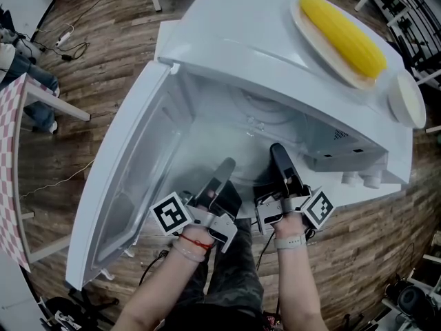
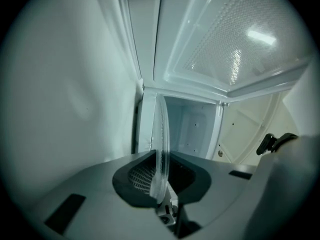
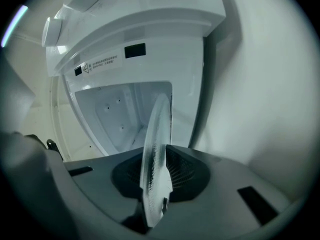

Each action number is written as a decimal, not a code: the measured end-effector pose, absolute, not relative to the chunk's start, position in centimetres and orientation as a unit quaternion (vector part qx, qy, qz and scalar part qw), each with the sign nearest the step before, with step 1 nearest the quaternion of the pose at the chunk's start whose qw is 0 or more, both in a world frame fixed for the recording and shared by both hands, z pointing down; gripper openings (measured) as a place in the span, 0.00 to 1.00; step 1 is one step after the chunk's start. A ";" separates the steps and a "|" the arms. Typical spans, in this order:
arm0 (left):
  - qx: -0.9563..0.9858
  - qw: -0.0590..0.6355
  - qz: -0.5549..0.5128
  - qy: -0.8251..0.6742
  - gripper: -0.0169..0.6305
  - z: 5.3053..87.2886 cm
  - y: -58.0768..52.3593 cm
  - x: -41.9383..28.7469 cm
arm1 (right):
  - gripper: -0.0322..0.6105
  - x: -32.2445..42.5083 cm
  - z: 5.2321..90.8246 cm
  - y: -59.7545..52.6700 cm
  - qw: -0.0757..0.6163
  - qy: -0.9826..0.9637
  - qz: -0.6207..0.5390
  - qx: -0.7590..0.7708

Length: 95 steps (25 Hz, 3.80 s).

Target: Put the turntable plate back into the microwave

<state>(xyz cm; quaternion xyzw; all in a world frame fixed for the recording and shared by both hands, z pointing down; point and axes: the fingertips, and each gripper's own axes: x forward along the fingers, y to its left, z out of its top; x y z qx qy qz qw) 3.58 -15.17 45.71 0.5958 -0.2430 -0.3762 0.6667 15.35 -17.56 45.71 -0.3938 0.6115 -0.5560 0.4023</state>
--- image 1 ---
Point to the white microwave oven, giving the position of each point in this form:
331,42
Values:
241,29

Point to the beige wristwatch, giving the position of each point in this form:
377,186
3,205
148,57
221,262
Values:
291,242

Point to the person's left hand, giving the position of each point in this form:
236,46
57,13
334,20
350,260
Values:
212,194

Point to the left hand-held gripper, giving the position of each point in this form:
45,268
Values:
169,214

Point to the white table under checkered cloth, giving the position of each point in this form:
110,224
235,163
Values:
58,105

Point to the clear glass turntable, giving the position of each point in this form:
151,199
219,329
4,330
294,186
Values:
255,143

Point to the white bowl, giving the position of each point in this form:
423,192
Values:
403,105

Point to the person's right forearm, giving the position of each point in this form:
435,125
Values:
296,281

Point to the person's camouflage trousers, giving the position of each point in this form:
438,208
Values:
231,281

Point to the yellow corn cob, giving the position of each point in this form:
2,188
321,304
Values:
341,36

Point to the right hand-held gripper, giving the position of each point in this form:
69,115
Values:
318,209

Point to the beige oval plate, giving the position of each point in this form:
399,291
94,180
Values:
299,26

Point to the person's left forearm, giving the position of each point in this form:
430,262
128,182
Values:
162,288

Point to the black white backpack unit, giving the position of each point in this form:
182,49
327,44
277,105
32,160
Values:
411,300

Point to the white power strip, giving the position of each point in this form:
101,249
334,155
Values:
65,37

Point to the black metal railing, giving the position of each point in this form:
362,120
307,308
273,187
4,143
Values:
413,29

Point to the pale translucent bangle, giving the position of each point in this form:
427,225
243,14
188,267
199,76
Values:
186,253

